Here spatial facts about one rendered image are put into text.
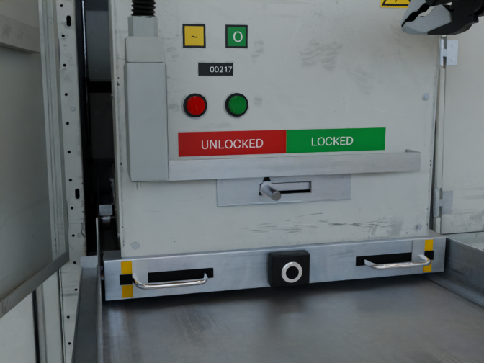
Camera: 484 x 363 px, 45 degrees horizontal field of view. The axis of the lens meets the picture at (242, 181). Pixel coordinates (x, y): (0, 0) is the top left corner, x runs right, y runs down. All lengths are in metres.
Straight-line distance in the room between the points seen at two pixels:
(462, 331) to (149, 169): 0.44
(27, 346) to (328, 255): 0.56
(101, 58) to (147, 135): 0.99
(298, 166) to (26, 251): 0.45
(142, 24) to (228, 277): 0.38
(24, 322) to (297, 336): 0.54
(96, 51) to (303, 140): 0.93
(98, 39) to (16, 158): 0.80
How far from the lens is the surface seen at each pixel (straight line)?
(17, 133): 0.96
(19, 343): 1.14
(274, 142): 0.87
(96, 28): 1.70
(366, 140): 0.92
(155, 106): 0.72
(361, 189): 0.93
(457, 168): 1.28
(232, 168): 0.82
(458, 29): 0.77
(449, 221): 1.28
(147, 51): 0.73
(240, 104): 0.84
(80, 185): 1.08
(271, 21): 0.86
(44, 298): 1.13
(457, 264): 1.00
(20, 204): 0.97
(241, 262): 0.88
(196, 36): 0.84
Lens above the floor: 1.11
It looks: 7 degrees down
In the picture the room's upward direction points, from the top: 1 degrees counter-clockwise
